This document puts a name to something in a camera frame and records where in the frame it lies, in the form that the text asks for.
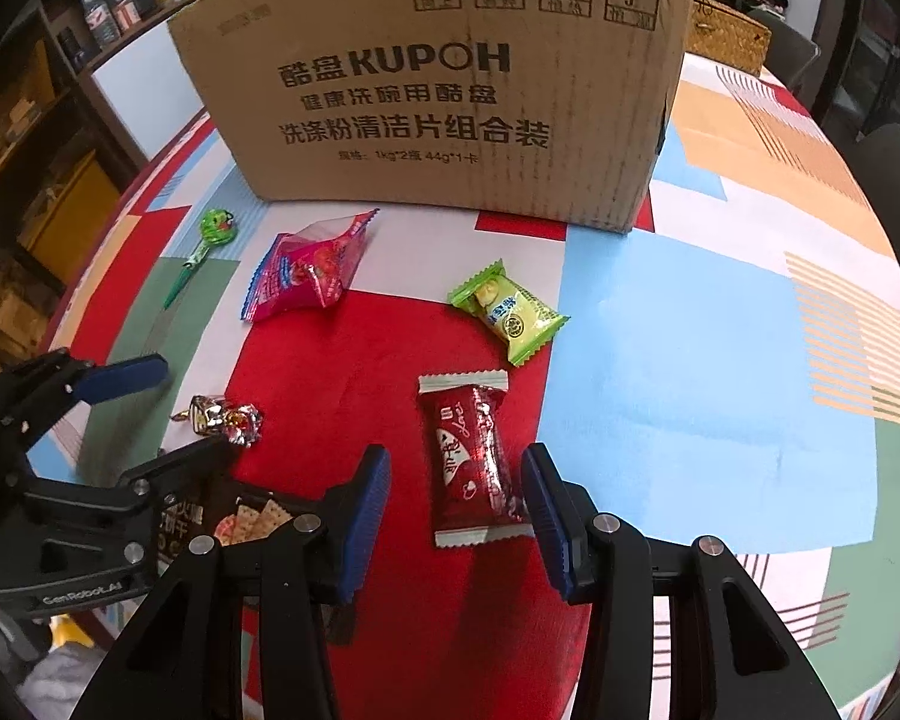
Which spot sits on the colourful patchwork tablecloth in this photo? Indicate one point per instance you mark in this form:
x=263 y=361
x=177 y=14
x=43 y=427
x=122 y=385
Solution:
x=730 y=366

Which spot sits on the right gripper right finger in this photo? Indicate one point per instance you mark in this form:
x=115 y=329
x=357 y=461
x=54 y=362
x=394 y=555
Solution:
x=596 y=560

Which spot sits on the dark chair right near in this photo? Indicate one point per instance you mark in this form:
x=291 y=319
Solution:
x=896 y=194

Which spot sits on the green yellow snack packet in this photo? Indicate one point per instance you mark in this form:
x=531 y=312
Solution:
x=524 y=322

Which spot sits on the brown cardboard box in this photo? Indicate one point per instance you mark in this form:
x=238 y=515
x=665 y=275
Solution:
x=549 y=108

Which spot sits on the shiny foil candy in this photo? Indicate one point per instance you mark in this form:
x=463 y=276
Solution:
x=213 y=415

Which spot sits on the woven wicker box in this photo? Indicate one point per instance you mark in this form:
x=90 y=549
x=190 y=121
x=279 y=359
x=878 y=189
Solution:
x=726 y=36

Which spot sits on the pink candy bag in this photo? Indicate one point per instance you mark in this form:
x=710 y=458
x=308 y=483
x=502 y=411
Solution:
x=313 y=267

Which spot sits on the green lollipop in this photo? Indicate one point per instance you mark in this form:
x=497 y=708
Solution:
x=217 y=228

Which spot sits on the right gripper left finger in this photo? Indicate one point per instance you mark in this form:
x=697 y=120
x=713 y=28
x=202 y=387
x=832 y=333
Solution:
x=317 y=561

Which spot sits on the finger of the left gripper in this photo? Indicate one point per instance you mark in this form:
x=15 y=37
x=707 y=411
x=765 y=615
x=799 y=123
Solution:
x=157 y=479
x=35 y=395

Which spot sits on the water bottle red label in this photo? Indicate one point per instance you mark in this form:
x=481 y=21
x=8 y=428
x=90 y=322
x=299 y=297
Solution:
x=100 y=22

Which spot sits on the red candy packet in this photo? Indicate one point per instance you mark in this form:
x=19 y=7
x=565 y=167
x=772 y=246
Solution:
x=478 y=498

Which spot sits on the dark cracker packet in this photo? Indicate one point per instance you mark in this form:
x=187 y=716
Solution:
x=231 y=511

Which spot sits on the dark chair right far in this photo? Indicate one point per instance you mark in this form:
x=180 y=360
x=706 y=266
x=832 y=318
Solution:
x=790 y=54

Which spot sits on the dark chair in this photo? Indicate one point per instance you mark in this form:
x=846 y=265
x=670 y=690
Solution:
x=896 y=194
x=790 y=54

